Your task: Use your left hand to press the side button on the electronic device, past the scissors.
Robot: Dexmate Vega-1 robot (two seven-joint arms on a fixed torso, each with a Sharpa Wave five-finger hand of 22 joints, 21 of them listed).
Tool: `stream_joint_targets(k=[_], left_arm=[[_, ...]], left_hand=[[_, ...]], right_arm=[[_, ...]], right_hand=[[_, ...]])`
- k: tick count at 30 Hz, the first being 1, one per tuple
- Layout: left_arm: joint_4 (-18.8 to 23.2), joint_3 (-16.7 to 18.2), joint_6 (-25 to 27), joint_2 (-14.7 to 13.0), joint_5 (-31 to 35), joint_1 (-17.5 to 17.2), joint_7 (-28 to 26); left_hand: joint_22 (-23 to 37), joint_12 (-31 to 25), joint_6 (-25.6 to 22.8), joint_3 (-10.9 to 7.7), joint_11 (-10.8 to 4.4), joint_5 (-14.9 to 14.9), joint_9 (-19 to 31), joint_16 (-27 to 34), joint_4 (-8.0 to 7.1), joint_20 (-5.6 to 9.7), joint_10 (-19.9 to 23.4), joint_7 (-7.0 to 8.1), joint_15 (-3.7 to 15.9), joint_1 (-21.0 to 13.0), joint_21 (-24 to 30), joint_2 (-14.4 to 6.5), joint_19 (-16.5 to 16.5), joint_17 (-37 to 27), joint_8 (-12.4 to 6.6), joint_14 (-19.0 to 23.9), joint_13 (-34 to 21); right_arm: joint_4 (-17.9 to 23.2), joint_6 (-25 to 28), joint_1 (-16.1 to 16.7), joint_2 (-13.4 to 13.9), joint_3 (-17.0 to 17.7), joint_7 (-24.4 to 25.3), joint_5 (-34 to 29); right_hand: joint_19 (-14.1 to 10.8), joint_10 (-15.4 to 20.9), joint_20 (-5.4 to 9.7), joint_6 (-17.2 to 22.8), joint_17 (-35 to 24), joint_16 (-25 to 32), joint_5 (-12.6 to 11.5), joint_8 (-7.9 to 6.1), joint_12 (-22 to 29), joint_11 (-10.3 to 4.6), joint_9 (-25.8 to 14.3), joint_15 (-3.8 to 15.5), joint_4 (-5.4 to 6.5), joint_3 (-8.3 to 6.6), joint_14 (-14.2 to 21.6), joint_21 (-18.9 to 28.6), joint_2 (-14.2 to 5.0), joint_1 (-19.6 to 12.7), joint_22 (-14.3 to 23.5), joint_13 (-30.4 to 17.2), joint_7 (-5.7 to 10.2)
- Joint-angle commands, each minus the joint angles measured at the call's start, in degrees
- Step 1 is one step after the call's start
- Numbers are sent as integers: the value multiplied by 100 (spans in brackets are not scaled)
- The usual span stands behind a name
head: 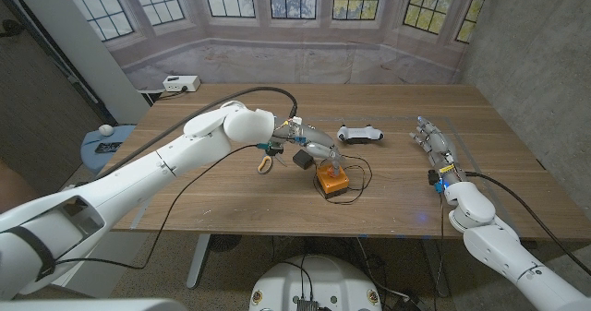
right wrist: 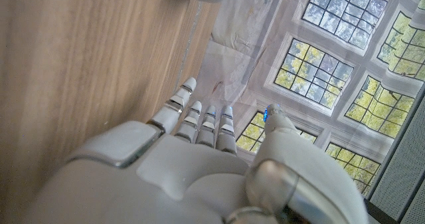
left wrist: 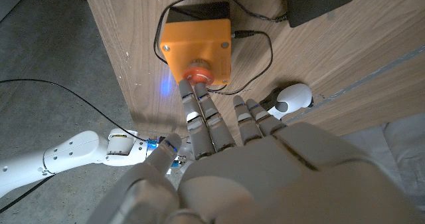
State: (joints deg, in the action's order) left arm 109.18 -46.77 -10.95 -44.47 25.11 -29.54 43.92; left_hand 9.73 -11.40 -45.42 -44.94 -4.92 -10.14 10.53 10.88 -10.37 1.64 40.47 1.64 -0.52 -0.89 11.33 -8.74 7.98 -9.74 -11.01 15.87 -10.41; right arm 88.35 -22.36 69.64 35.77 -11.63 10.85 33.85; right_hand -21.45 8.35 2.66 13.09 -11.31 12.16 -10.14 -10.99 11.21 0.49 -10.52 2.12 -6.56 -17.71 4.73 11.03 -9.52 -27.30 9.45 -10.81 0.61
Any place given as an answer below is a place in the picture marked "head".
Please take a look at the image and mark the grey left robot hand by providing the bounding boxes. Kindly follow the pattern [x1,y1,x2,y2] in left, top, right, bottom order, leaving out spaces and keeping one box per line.
[271,116,345,178]

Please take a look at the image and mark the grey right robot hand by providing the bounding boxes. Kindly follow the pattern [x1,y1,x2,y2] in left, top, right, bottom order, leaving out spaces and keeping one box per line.
[409,115,465,185]

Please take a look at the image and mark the orange box with red button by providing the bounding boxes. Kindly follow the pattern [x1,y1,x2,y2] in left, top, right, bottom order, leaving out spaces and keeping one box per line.
[315,161,351,198]

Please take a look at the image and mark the black power adapter block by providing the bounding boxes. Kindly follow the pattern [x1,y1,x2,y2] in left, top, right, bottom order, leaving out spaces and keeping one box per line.
[292,149,316,171]

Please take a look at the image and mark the white game controller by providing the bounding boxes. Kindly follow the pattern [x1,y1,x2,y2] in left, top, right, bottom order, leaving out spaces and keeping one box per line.
[336,124,385,145]

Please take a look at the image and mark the grey tape outline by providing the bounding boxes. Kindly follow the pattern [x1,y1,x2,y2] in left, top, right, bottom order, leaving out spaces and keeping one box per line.
[295,114,525,237]

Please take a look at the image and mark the printed window backdrop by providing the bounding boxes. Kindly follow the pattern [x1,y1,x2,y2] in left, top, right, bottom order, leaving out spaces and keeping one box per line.
[54,0,495,91]

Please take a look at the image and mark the white robot torso base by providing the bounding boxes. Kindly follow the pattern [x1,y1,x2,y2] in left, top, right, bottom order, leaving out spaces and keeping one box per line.
[248,254,383,311]

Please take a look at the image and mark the white power strip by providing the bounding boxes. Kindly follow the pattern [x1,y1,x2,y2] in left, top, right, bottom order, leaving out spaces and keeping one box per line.
[162,74,201,93]

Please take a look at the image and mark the grey table leg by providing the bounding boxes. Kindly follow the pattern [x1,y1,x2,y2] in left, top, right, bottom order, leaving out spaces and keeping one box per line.
[186,233,212,290]

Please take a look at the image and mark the blue round stool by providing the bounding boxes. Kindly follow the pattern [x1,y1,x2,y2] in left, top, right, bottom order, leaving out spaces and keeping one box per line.
[79,124,137,173]

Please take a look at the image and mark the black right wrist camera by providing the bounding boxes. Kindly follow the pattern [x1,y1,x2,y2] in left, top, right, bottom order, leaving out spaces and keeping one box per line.
[427,169,445,195]

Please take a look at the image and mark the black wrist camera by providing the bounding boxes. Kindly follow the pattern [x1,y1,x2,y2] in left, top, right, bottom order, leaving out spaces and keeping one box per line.
[427,169,445,195]
[257,140,285,158]

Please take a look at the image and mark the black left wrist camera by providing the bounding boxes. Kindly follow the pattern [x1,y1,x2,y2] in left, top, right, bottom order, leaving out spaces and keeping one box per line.
[257,140,285,158]

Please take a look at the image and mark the scissors with tan grey handles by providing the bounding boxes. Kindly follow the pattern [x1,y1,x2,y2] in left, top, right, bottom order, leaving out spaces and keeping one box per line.
[257,152,287,175]

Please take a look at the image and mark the thin black button box cable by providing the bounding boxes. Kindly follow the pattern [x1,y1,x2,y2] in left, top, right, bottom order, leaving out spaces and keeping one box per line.
[312,152,373,205]

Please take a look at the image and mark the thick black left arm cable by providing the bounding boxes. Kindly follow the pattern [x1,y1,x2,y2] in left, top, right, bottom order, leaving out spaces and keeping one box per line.
[76,86,299,187]

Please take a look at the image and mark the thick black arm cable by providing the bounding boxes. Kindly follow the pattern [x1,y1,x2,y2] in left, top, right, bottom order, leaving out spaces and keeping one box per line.
[76,86,299,187]
[464,171,591,276]

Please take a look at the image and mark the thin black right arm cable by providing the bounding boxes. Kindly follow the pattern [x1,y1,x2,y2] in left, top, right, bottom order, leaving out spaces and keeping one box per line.
[432,193,448,298]

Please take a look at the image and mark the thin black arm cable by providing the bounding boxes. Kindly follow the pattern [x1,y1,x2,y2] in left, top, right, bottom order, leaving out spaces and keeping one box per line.
[432,193,448,298]
[54,143,259,270]

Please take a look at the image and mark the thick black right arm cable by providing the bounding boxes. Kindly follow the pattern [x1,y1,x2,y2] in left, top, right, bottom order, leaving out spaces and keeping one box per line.
[464,171,591,276]

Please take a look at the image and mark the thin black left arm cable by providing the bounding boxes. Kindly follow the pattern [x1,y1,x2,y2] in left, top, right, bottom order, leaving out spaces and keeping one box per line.
[54,143,259,270]

